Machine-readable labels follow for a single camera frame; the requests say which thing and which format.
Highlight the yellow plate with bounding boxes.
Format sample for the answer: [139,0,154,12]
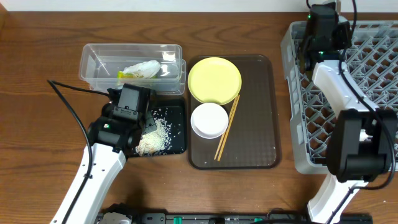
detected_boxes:
[188,57,242,105]

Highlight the green snack wrapper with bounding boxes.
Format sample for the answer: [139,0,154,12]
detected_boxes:
[116,71,147,85]

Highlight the wooden chopstick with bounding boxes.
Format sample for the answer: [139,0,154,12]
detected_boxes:
[216,95,241,162]
[213,95,239,161]

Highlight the brown plastic serving tray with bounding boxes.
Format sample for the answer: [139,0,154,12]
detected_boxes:
[187,55,281,170]

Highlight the pink bowl with rice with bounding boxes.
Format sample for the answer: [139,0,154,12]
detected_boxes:
[190,103,229,139]

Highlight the clear plastic waste bin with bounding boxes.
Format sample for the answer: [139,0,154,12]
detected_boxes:
[80,44,186,95]

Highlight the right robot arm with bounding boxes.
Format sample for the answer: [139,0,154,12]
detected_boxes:
[298,1,397,223]

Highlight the black waste tray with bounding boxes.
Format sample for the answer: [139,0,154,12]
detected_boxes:
[124,98,187,157]

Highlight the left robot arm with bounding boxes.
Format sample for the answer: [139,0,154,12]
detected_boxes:
[48,80,156,223]

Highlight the rice pile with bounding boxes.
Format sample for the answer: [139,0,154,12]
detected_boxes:
[136,118,172,156]

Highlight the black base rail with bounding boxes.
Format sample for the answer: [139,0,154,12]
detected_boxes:
[95,203,373,224]

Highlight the grey dishwasher rack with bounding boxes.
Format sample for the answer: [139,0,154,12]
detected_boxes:
[280,21,397,174]

